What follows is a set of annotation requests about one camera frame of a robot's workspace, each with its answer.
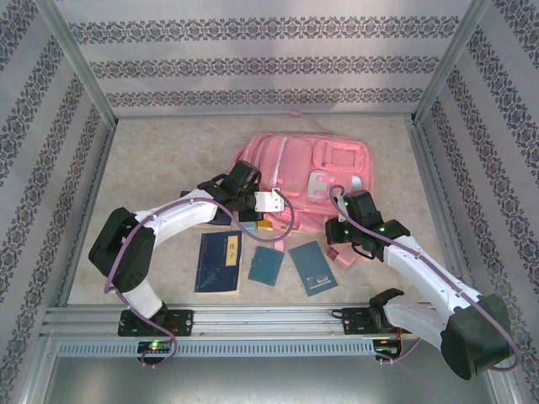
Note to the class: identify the pink school backpack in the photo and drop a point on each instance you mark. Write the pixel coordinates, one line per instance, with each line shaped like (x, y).
(295, 168)

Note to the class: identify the small pink box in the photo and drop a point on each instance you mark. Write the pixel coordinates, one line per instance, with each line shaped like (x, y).
(343, 258)

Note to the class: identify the dark blue book white print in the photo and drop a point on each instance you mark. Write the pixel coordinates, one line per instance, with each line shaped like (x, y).
(221, 222)

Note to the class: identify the teal notebook with barcode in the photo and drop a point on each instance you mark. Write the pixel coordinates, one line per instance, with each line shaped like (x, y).
(313, 269)

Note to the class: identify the small teal notebook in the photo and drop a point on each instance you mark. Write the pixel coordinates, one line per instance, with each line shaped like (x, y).
(265, 266)

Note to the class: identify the blue book with yellow label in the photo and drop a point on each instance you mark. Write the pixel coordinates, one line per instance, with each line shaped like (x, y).
(219, 269)

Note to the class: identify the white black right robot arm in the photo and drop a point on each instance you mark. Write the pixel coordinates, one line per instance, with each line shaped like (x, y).
(417, 273)

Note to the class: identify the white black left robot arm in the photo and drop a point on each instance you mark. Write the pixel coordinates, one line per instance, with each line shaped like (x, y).
(181, 219)

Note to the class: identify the controller board with LED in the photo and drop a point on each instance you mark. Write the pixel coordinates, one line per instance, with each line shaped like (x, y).
(387, 348)
(154, 347)

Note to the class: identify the grey sheet metal panel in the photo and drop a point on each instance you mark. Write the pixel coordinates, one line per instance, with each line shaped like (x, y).
(261, 383)

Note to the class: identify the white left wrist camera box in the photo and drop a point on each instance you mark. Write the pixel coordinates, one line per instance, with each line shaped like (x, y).
(267, 201)

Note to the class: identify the aluminium side rail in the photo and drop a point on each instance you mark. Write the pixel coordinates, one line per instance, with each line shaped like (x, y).
(424, 151)
(87, 210)

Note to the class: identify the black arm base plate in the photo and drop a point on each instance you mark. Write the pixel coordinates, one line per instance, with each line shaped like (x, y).
(183, 324)
(353, 322)

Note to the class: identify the long aluminium base rail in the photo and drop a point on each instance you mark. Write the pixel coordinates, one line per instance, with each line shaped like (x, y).
(261, 322)

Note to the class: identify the aluminium frame post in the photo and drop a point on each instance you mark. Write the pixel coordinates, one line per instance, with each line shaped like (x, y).
(455, 54)
(75, 54)

